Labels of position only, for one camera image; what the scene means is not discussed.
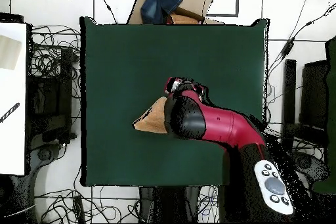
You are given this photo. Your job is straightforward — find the peach terry towel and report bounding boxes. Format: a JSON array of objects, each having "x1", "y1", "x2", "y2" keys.
[{"x1": 132, "y1": 96, "x2": 169, "y2": 135}]

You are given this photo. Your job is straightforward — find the black power strip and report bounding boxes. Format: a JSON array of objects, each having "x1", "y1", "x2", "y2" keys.
[{"x1": 73, "y1": 194, "x2": 86, "y2": 224}]

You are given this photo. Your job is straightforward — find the black striped tool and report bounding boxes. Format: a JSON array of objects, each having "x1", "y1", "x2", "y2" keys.
[{"x1": 0, "y1": 102, "x2": 21, "y2": 124}]

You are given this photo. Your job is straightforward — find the white table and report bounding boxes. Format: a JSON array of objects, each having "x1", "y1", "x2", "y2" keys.
[{"x1": 0, "y1": 22, "x2": 28, "y2": 176}]

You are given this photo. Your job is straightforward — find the black panel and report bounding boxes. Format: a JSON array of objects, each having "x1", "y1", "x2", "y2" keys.
[{"x1": 298, "y1": 59, "x2": 330, "y2": 130}]

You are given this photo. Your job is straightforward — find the black upright post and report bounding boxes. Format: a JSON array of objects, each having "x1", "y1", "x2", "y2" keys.
[{"x1": 282, "y1": 58, "x2": 297, "y2": 151}]

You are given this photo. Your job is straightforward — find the dark green table cloth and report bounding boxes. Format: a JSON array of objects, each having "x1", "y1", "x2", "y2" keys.
[{"x1": 79, "y1": 16, "x2": 270, "y2": 188}]

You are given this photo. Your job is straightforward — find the blue jeans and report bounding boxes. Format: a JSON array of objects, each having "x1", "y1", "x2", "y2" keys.
[{"x1": 140, "y1": 0, "x2": 184, "y2": 25}]

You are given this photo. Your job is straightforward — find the office chair base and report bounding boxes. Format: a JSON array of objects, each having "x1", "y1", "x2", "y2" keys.
[
  {"x1": 7, "y1": 141, "x2": 70, "y2": 223},
  {"x1": 292, "y1": 151, "x2": 330, "y2": 183}
]

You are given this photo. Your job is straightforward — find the beige block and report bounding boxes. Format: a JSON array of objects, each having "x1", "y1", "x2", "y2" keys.
[{"x1": 0, "y1": 34, "x2": 23, "y2": 71}]

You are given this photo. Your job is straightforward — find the orange cloth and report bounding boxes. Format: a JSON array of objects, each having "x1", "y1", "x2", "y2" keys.
[{"x1": 169, "y1": 13, "x2": 201, "y2": 25}]

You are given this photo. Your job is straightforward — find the black cable with adapter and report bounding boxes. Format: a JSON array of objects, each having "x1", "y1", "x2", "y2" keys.
[{"x1": 266, "y1": 3, "x2": 336, "y2": 83}]

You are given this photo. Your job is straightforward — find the black equipment stand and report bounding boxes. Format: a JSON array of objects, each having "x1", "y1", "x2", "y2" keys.
[{"x1": 27, "y1": 47, "x2": 78, "y2": 145}]

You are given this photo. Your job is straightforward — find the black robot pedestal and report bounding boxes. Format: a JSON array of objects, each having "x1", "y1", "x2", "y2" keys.
[{"x1": 138, "y1": 185, "x2": 201, "y2": 223}]

